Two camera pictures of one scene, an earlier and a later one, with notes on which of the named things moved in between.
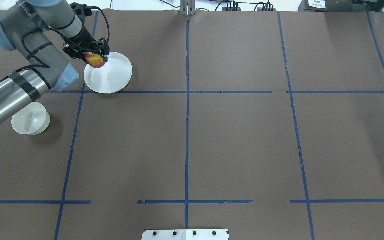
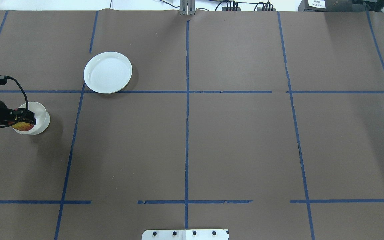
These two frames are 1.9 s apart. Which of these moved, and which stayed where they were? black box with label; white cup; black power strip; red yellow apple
Moved: red yellow apple
Stayed: black box with label; white cup; black power strip
